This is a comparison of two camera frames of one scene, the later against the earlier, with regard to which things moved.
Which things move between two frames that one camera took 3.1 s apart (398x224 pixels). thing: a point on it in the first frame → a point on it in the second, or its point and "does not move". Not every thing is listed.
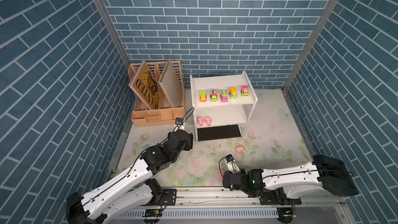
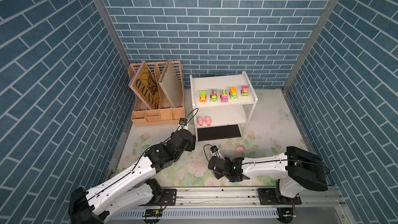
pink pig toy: x=200 y=121 does not move
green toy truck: x=213 y=96 does not move
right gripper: x=240 y=172 → x=217 y=175
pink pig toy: x=208 y=121 does not move
